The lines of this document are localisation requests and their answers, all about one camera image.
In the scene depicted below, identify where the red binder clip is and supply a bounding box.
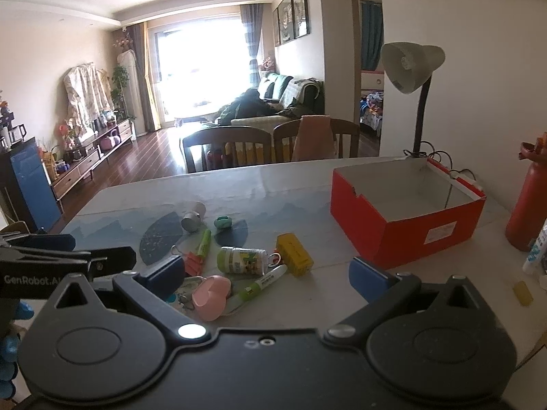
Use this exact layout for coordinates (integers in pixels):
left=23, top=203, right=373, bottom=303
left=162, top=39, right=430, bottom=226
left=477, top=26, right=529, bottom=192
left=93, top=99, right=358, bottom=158
left=171, top=245, right=206, bottom=277

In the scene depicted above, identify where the pink heart box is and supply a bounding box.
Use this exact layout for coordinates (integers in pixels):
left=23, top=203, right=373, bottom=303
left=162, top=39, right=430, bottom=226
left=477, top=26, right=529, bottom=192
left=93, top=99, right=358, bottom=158
left=192, top=275, right=232, bottom=322

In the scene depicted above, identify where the green tube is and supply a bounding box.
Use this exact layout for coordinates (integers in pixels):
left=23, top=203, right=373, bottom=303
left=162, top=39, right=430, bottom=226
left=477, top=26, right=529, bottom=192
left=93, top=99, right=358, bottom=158
left=196, top=229, right=211, bottom=259

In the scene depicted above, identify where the silver cap clear bottle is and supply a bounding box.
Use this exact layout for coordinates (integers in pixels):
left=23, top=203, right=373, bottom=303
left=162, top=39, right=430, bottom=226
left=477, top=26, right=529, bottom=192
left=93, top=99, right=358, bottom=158
left=181, top=202, right=206, bottom=233

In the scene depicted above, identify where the green lid jar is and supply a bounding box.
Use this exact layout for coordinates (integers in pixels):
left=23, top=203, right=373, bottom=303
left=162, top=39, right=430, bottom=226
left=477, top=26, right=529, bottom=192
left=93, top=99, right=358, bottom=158
left=217, top=246, right=269, bottom=276

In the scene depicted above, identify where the yellow rectangular block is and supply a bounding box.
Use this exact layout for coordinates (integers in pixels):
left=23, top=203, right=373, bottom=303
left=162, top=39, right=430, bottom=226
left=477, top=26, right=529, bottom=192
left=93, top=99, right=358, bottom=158
left=275, top=233, right=314, bottom=277

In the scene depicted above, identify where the blue gloved left hand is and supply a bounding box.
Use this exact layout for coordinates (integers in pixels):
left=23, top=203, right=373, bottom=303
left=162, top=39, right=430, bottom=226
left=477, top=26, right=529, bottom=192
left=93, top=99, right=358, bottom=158
left=0, top=298, right=34, bottom=400

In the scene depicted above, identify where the blue black cabinet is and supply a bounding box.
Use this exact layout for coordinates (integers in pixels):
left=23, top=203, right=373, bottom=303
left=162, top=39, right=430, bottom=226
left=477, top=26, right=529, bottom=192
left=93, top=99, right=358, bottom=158
left=1, top=137, right=61, bottom=231

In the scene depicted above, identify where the wooden tv cabinet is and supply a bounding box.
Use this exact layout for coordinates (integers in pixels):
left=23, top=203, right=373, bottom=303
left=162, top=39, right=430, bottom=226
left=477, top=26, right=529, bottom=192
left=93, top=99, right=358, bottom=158
left=52, top=120, right=133, bottom=202

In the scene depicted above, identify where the red cardboard box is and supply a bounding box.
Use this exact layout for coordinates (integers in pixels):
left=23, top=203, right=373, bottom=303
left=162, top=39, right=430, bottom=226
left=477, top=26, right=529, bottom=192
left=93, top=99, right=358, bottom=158
left=330, top=158, right=486, bottom=269

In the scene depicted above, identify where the yellow eraser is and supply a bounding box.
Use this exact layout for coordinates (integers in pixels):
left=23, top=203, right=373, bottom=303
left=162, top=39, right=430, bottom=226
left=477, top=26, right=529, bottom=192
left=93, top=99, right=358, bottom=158
left=513, top=281, right=534, bottom=307

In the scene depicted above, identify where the clothes rack with garments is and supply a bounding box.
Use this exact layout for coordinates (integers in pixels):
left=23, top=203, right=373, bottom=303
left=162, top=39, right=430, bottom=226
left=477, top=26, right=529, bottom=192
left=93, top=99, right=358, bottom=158
left=63, top=62, right=114, bottom=137

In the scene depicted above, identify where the white tube with label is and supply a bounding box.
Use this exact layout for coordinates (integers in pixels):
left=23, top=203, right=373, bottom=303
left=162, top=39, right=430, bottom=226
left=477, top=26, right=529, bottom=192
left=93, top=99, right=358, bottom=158
left=522, top=220, right=547, bottom=275

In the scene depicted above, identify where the left wooden chair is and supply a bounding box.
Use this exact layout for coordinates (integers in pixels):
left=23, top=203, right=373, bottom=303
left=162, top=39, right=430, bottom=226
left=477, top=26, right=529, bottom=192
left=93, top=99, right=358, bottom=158
left=179, top=126, right=274, bottom=173

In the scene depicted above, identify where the wooden chair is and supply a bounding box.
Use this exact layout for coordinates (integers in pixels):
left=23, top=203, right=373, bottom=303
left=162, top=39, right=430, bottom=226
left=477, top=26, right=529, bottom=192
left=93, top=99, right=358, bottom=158
left=179, top=126, right=274, bottom=173
left=272, top=115, right=361, bottom=163

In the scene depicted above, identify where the pink cloth on chair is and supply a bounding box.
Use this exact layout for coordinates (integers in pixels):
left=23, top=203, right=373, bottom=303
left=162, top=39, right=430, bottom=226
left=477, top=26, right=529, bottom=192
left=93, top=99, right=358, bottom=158
left=292, top=115, right=336, bottom=162

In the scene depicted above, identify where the right wooden chair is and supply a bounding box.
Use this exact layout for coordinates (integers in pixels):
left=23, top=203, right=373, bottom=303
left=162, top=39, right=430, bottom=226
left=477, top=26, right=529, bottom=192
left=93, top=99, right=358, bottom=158
left=272, top=115, right=361, bottom=163

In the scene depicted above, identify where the sofa with clothes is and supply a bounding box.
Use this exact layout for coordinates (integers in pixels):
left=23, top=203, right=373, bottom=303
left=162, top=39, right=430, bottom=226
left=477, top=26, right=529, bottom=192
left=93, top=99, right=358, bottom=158
left=214, top=72, right=324, bottom=126

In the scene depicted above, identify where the grey desk lamp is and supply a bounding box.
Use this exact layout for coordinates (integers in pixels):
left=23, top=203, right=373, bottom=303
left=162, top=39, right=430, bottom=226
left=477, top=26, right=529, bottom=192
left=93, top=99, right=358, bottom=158
left=380, top=41, right=480, bottom=181

